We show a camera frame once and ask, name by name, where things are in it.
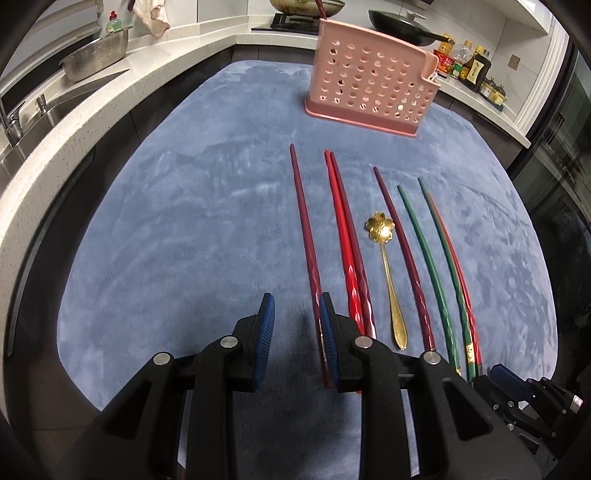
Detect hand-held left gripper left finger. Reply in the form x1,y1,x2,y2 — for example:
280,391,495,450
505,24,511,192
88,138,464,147
58,292,276,480

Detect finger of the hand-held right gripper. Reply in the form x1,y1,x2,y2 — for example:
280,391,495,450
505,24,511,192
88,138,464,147
475,364,536,418

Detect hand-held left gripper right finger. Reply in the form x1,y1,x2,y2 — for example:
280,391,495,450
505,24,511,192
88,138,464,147
320,292,542,480

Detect green chopstick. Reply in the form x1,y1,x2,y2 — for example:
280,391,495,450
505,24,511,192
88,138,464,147
417,178,477,384
397,185,462,376

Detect red chopstick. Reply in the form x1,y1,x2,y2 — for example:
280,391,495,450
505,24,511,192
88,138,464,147
329,153,377,340
324,150,365,335
427,193,485,376

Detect maroon chopstick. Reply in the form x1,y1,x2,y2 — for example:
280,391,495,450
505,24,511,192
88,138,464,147
289,144,334,387
373,166,437,356

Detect gold flower spoon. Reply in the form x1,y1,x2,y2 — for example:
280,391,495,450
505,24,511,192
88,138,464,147
365,211,408,350

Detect pink perforated utensil holder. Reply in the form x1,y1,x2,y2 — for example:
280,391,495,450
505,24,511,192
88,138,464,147
304,18,441,138

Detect blue-grey plush blanket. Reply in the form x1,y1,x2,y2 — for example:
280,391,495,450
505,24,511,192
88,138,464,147
55,59,557,480

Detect dark glass door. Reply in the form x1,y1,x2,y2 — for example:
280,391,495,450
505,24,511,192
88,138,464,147
526,41,591,333

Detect small seasoning jars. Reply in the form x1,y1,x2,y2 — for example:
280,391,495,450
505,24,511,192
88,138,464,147
479,78,509,106

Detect white speckled countertop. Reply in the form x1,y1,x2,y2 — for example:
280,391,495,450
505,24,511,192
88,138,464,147
0,23,532,289

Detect steel sink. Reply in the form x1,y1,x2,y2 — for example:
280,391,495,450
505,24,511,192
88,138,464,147
0,69,130,185

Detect dark soy sauce bottle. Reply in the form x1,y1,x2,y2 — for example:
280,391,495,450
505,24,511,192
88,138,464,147
459,46,493,91

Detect dark frying pan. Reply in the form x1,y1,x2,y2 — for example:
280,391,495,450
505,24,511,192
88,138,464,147
368,10,455,47

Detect steel colander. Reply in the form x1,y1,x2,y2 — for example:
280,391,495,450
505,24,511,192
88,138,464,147
58,25,134,83

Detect chrome faucet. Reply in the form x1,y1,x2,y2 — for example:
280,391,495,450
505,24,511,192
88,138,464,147
0,99,27,145

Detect golden wok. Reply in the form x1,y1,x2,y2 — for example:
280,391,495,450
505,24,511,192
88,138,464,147
269,0,346,14

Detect pinkish white towel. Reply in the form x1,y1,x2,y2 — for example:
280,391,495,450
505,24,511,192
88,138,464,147
131,0,171,37

